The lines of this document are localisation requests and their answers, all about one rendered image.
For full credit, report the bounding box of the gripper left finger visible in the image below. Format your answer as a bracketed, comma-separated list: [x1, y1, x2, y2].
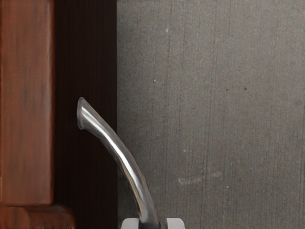
[121, 217, 141, 229]

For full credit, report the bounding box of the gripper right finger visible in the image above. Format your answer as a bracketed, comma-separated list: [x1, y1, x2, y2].
[165, 217, 186, 229]

